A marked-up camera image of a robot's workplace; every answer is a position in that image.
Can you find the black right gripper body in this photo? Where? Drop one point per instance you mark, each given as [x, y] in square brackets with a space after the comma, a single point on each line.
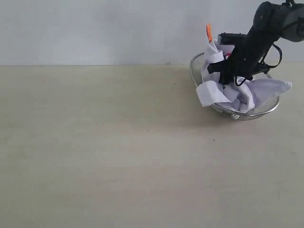
[246, 59]

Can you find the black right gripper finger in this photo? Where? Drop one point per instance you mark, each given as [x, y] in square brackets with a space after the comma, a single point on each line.
[226, 79]

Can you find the white t-shirt red print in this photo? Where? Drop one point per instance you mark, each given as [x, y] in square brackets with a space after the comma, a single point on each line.
[242, 99]

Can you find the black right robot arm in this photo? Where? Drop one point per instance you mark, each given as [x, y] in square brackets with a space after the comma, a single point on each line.
[271, 22]

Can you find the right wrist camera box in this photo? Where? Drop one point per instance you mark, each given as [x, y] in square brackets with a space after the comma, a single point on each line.
[231, 38]

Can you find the metal wire mesh basket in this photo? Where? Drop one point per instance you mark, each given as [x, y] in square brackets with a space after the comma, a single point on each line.
[268, 106]

